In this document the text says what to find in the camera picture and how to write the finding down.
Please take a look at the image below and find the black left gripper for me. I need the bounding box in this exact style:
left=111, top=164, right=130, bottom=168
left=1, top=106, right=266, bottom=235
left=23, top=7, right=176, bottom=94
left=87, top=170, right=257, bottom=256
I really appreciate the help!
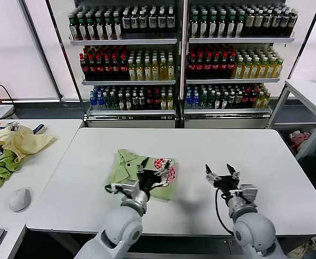
left=136, top=157, right=173, bottom=196

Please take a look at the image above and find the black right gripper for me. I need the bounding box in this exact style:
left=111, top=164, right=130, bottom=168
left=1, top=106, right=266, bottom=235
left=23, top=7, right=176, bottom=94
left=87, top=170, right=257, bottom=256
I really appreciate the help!
left=205, top=163, right=241, bottom=196

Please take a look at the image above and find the light green t-shirt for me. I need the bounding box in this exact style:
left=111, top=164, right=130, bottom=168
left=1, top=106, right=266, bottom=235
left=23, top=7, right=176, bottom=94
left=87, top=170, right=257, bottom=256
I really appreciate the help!
left=105, top=148, right=180, bottom=202

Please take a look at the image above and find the pink garment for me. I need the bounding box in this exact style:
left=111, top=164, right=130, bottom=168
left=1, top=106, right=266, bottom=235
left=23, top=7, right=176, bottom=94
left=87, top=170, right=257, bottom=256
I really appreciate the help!
left=288, top=130, right=313, bottom=152

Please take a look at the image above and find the beige sneaker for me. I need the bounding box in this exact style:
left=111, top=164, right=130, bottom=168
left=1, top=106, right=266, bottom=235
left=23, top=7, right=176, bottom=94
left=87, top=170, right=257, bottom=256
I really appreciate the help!
left=287, top=236, right=316, bottom=258

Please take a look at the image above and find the blue white striped cloth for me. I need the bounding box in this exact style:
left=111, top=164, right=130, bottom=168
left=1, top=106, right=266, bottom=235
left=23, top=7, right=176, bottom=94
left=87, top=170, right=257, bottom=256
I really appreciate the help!
left=32, top=122, right=49, bottom=134

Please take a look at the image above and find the metal shelf rack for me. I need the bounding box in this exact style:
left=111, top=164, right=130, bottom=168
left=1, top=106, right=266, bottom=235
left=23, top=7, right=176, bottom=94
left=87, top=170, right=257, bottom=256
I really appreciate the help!
left=46, top=0, right=185, bottom=129
left=183, top=0, right=316, bottom=130

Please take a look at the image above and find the pale yellow shirt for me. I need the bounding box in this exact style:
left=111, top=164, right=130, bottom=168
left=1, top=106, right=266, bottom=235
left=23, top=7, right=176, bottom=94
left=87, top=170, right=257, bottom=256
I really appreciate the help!
left=0, top=125, right=58, bottom=163

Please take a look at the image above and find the white computer mouse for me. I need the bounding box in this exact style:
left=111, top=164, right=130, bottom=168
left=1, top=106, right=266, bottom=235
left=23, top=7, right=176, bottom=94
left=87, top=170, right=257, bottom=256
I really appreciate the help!
left=8, top=187, right=32, bottom=213

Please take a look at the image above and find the dark bottle green cap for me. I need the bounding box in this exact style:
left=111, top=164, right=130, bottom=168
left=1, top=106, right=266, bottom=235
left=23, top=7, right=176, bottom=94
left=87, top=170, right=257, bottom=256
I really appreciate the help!
left=198, top=11, right=209, bottom=38
left=235, top=11, right=245, bottom=38
left=77, top=13, right=88, bottom=40
left=86, top=13, right=96, bottom=40
left=189, top=11, right=199, bottom=38
left=217, top=11, right=227, bottom=38
left=208, top=11, right=218, bottom=38
left=104, top=12, right=113, bottom=40
left=226, top=11, right=236, bottom=38
left=69, top=13, right=79, bottom=40
left=95, top=12, right=105, bottom=40
left=112, top=12, right=122, bottom=40

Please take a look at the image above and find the white printed cloth item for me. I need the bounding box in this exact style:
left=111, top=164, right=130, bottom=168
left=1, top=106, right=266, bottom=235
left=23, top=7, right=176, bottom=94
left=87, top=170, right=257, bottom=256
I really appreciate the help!
left=7, top=120, right=22, bottom=132

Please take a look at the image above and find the tea bottle beige label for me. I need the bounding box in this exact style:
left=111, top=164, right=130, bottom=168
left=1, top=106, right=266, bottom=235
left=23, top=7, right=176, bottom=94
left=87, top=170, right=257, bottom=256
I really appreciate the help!
left=244, top=10, right=254, bottom=37
left=253, top=10, right=264, bottom=37

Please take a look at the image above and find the dark bottle grey label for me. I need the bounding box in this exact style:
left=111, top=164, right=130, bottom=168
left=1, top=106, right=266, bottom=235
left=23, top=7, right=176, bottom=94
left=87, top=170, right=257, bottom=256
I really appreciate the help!
left=263, top=10, right=272, bottom=37
left=288, top=10, right=299, bottom=35
left=271, top=10, right=281, bottom=37
left=280, top=10, right=290, bottom=36

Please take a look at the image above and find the crumpled green garment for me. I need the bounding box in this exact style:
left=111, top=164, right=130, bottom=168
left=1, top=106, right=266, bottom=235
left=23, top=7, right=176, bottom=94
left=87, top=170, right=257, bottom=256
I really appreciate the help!
left=0, top=149, right=26, bottom=189

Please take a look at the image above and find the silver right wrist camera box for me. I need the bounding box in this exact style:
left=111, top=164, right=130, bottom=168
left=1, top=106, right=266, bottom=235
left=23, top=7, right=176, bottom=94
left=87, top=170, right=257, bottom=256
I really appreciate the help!
left=238, top=183, right=259, bottom=203

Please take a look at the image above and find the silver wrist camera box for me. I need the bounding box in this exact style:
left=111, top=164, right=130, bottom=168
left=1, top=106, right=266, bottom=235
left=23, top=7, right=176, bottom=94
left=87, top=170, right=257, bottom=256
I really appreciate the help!
left=121, top=181, right=137, bottom=199
left=238, top=183, right=259, bottom=203

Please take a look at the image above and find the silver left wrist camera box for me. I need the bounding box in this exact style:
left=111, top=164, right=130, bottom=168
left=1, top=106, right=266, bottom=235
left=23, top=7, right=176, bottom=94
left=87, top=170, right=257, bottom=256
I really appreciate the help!
left=121, top=181, right=137, bottom=199

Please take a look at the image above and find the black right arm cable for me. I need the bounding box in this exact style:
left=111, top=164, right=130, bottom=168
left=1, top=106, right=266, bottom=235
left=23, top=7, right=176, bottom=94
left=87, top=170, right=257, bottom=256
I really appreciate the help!
left=214, top=187, right=237, bottom=236

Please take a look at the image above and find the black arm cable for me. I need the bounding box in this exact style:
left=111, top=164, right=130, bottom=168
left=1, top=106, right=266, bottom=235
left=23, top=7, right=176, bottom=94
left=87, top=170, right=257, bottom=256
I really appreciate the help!
left=214, top=187, right=237, bottom=236
left=104, top=183, right=126, bottom=194

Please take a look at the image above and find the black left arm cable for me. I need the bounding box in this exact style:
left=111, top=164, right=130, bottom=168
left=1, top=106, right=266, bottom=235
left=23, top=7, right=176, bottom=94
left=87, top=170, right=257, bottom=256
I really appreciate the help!
left=104, top=183, right=126, bottom=194

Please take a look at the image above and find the white metal frame table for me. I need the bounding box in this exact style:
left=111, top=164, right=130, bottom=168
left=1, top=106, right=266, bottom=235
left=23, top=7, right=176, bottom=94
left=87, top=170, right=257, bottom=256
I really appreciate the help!
left=266, top=78, right=316, bottom=162

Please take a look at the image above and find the thin black cable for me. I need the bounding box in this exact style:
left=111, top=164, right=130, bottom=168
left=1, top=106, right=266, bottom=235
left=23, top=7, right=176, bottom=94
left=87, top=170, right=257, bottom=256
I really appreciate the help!
left=0, top=82, right=15, bottom=104

